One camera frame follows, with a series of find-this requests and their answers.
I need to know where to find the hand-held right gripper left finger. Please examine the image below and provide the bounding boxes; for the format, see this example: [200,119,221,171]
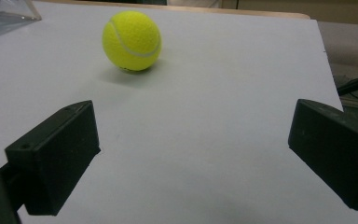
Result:
[0,100,102,217]

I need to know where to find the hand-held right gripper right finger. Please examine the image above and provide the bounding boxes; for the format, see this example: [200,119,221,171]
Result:
[287,98,358,212]

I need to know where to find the yellow tennis ball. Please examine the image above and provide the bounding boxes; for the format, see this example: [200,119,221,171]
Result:
[102,10,163,72]

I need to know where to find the clear plastic container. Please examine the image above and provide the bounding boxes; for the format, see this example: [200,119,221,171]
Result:
[0,0,43,44]

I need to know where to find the black cable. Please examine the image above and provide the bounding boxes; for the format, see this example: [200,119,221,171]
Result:
[337,72,358,97]

